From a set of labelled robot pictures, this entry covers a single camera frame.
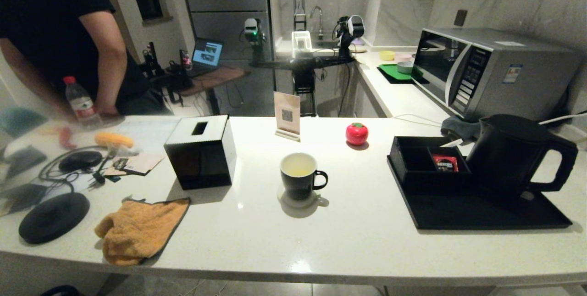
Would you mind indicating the black tissue box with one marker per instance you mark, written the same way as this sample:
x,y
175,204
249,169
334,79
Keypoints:
x,y
202,167

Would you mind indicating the black electric kettle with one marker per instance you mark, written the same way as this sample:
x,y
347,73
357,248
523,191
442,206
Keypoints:
x,y
504,158

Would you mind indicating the QR code sign stand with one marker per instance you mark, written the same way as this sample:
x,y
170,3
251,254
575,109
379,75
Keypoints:
x,y
287,113

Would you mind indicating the black mug white inside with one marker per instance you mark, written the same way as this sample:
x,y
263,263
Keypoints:
x,y
298,188

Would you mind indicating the red tomato-shaped timer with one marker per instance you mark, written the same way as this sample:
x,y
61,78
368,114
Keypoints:
x,y
357,134

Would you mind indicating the black rig stand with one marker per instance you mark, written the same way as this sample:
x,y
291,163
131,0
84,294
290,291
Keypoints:
x,y
302,63

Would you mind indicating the white round coaster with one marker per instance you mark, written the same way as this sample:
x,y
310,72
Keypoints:
x,y
286,202

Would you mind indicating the white base cabinet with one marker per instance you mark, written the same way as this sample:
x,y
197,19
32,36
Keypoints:
x,y
371,94

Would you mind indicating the white rig box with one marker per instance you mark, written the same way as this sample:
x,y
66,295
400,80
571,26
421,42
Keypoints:
x,y
301,43

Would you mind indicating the chrome faucet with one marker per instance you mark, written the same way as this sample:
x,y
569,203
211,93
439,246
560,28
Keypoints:
x,y
321,24

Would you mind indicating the small purple object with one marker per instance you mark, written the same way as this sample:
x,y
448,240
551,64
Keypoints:
x,y
359,41

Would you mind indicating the green tray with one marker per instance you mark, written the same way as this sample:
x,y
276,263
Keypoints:
x,y
390,72

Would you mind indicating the laptop computer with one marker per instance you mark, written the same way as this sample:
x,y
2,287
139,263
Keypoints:
x,y
207,53

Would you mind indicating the yellow bowl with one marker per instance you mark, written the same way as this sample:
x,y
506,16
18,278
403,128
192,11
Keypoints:
x,y
387,55

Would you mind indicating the black device with red light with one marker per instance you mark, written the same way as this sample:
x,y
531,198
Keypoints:
x,y
185,60

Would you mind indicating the grey-green bowl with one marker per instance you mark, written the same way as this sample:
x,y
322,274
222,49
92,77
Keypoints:
x,y
406,67

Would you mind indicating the pink bowl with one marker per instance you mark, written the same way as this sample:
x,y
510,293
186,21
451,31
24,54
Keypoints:
x,y
403,57

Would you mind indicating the black compartment box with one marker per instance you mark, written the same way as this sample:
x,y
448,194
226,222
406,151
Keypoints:
x,y
426,180

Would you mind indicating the black tripod equipment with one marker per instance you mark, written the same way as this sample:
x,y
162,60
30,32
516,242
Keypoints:
x,y
153,69

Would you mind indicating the red Nescafe coffee sachet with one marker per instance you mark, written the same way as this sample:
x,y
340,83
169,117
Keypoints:
x,y
444,163

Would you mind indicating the white paper stick packet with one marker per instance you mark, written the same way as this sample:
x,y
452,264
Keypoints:
x,y
452,143

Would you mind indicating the dark grey cloth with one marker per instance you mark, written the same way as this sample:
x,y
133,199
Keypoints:
x,y
458,127

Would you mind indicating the clear plastic bag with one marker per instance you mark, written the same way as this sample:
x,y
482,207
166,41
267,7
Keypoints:
x,y
124,150

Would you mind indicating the yellow toy corn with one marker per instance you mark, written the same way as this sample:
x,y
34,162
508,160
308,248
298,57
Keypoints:
x,y
113,140

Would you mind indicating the black serving tray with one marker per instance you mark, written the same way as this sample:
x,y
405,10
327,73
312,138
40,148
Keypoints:
x,y
458,213

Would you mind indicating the orange towel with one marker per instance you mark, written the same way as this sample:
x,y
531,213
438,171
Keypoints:
x,y
137,231

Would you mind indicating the red-capped water bottle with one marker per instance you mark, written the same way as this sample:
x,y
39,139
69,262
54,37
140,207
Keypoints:
x,y
83,108

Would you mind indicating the black oval mouse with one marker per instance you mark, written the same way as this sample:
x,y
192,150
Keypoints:
x,y
80,161

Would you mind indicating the red chili pepper toy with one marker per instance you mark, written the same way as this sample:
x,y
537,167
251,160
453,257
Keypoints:
x,y
67,137

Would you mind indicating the silver microwave oven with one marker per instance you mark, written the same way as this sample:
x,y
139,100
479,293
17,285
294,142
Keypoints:
x,y
518,75

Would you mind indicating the black round kettle base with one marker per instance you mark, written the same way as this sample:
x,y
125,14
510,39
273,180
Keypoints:
x,y
54,218

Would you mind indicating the person in black shirt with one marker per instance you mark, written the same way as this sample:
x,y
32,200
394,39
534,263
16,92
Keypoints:
x,y
55,25

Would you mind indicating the black pouch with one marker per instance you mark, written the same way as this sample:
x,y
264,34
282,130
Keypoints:
x,y
23,160

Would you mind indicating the teal rounded object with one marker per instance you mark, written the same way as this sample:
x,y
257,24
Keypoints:
x,y
20,121

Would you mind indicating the black rounded floor object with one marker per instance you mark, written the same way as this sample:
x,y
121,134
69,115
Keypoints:
x,y
59,291

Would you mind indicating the grey upright rig post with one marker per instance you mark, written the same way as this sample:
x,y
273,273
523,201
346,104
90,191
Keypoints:
x,y
298,9

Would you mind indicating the dark wall socket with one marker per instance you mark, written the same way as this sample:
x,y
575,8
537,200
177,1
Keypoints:
x,y
460,18

